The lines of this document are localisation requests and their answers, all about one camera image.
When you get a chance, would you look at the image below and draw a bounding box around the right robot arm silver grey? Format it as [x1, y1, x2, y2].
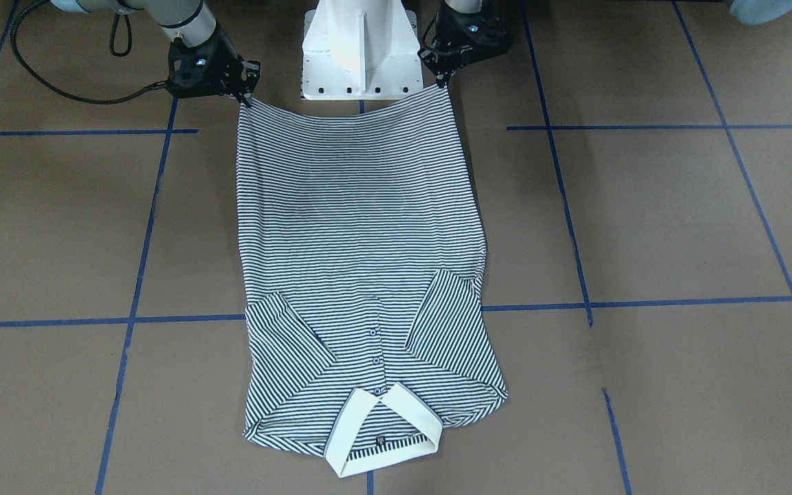
[53, 1, 261, 106]

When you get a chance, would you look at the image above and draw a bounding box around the navy white striped polo shirt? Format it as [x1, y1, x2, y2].
[236, 87, 509, 477]

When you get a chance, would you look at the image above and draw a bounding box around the black braided right gripper cable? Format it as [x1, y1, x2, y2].
[10, 0, 170, 106]

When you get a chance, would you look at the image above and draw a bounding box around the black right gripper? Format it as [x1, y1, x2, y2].
[166, 27, 261, 107]

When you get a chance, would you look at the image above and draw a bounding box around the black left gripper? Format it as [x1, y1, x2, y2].
[418, 8, 513, 88]

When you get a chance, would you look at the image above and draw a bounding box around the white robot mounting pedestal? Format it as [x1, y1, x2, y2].
[300, 1, 424, 100]

